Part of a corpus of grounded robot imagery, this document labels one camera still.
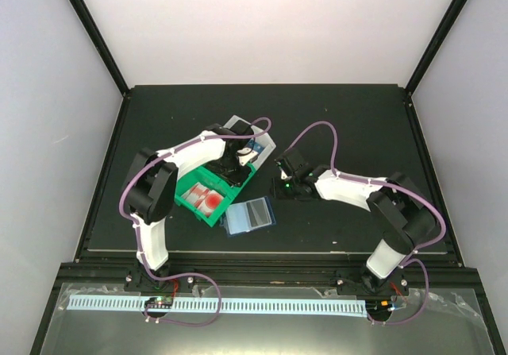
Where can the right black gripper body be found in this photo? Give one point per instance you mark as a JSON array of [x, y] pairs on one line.
[[291, 191]]

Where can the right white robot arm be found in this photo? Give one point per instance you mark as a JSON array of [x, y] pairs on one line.
[[407, 221]]

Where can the orange cards in near bin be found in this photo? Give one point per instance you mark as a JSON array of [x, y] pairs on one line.
[[204, 199]]

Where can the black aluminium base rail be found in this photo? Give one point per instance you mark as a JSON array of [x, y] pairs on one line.
[[336, 270]]

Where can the green plastic bin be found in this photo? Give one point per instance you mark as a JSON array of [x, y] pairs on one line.
[[211, 179], [184, 184]]

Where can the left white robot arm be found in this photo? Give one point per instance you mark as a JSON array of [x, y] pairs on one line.
[[149, 191]]

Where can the white plastic bin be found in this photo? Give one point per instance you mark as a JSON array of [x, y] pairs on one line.
[[263, 139]]

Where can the white slotted cable duct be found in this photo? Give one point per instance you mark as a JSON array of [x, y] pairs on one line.
[[130, 303]]

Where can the left frame post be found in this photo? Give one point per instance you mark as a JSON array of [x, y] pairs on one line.
[[84, 15]]

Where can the frame post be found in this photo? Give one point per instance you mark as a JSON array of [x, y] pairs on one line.
[[84, 15], [438, 38]]

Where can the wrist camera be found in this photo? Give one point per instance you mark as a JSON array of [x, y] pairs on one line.
[[292, 165], [247, 155]]

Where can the left controller board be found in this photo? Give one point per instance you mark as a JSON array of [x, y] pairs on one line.
[[158, 302]]

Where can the controller board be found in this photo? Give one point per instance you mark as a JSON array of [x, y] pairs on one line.
[[377, 306], [158, 302]]

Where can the near green plastic bin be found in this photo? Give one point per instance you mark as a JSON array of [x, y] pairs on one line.
[[184, 184]]

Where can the middle green plastic bin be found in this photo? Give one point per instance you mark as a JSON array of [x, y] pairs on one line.
[[211, 179]]

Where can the right controller board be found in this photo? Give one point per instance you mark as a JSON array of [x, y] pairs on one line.
[[377, 306]]

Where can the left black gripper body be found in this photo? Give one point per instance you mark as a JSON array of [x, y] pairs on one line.
[[228, 168]]

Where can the right frame post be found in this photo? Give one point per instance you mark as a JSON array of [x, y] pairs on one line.
[[438, 38]]

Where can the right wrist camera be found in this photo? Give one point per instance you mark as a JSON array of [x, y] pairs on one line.
[[292, 165]]

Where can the blue cards in white bin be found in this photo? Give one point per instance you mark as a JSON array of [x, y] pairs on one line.
[[254, 146]]

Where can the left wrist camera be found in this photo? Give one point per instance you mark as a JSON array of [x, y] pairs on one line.
[[247, 155]]

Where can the blue card holder wallet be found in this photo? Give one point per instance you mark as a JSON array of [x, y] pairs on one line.
[[246, 217]]

